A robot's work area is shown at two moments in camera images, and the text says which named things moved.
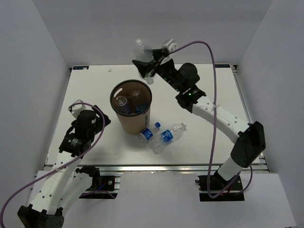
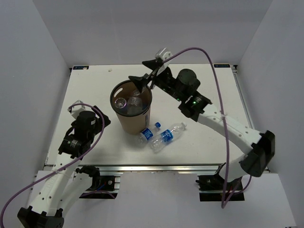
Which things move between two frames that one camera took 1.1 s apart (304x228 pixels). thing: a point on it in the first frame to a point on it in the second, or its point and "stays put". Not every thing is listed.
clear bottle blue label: (167, 136) stays put
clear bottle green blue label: (144, 52) to (134, 105)
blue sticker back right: (222, 65) stays put
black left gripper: (99, 121) stays put
